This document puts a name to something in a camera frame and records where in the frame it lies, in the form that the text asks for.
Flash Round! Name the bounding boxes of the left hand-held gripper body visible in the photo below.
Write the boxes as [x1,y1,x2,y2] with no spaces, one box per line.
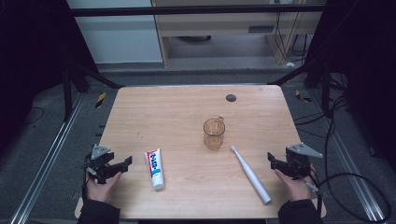
[85,144,115,185]

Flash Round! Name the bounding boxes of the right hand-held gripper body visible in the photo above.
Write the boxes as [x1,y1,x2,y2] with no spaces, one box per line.
[284,142,324,181]

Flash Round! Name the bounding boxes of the white electric toothbrush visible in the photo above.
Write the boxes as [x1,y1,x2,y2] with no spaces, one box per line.
[230,145,273,205]

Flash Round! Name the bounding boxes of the white toothpaste tube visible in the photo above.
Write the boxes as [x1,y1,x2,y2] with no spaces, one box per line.
[143,147,165,191]

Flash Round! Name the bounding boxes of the amber glass cup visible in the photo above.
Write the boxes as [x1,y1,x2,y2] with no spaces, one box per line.
[203,116,227,151]

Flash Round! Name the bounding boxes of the person's left hand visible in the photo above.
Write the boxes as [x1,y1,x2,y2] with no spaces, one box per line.
[85,172,123,203]

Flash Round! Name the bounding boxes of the person's right hand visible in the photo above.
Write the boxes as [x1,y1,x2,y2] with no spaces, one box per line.
[273,166,318,203]

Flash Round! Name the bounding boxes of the yellow black striped tape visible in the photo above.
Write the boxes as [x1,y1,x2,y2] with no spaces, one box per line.
[94,91,107,109]
[294,89,313,104]

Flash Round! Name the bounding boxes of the black metal stand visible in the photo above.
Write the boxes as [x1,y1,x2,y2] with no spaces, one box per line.
[268,59,332,118]
[61,60,126,123]

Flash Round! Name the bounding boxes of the black curtain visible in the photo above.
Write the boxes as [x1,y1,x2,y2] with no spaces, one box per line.
[303,0,396,174]
[0,0,99,157]

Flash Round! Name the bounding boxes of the white cabinet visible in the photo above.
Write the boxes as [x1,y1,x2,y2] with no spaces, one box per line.
[65,0,163,65]

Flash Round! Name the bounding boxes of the light wooden desk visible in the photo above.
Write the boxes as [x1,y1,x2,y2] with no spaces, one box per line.
[151,0,326,68]

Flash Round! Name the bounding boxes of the black horizontal bar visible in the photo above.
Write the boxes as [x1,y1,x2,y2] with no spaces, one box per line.
[66,4,328,18]

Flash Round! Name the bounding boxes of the thick black looped cable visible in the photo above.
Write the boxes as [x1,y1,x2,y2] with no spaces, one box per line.
[317,92,392,224]

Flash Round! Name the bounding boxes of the right hand-held gripper cable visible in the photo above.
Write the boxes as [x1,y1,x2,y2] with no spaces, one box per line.
[303,176,324,217]

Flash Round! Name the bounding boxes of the aluminium floor rail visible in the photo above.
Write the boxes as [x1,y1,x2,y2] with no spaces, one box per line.
[310,88,388,224]
[8,92,86,224]

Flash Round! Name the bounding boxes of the thin black floor cable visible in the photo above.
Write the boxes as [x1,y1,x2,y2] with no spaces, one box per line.
[21,105,46,127]

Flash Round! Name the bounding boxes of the black hanging desk cables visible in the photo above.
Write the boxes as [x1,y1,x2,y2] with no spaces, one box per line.
[273,3,314,64]

